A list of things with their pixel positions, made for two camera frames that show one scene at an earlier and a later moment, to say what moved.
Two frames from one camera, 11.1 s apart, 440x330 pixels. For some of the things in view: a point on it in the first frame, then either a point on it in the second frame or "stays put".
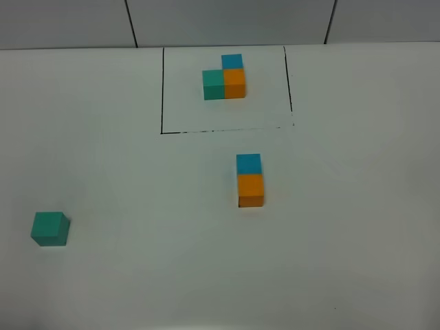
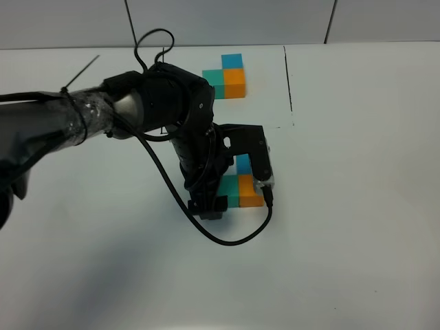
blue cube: [249, 163] stays put
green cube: [50, 228] to [229, 187]
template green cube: [213, 84] stays put
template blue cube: [232, 61] stays put
